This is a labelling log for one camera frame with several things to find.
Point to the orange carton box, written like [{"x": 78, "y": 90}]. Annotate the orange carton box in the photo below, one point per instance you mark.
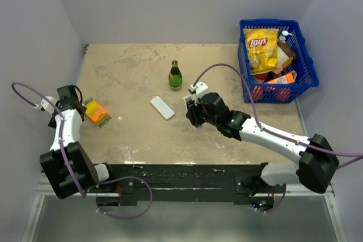
[{"x": 288, "y": 78}]

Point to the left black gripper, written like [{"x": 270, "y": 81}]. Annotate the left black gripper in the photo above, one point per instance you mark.
[{"x": 52, "y": 123}]

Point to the brown white snack package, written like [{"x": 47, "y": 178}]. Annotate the brown white snack package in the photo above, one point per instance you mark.
[{"x": 285, "y": 55}]

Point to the blue plastic basket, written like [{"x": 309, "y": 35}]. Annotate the blue plastic basket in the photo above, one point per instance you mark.
[{"x": 256, "y": 88}]

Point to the green glass bottle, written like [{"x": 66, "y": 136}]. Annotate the green glass bottle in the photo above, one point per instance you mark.
[{"x": 175, "y": 78}]

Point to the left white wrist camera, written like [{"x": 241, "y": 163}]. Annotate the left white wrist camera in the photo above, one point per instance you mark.
[{"x": 45, "y": 106}]

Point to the white cap bottle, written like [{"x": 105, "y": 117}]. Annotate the white cap bottle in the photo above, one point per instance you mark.
[{"x": 283, "y": 36}]

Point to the yellow chips bag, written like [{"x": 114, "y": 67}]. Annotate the yellow chips bag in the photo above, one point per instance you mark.
[{"x": 261, "y": 45}]

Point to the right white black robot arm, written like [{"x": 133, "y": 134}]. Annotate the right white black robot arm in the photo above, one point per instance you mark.
[{"x": 312, "y": 160}]

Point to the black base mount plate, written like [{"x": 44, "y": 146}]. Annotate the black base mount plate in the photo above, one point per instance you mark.
[{"x": 240, "y": 184}]

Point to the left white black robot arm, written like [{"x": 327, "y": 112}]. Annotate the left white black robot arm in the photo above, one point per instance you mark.
[{"x": 66, "y": 165}]

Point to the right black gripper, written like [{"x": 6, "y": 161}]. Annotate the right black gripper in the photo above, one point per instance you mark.
[{"x": 193, "y": 113}]

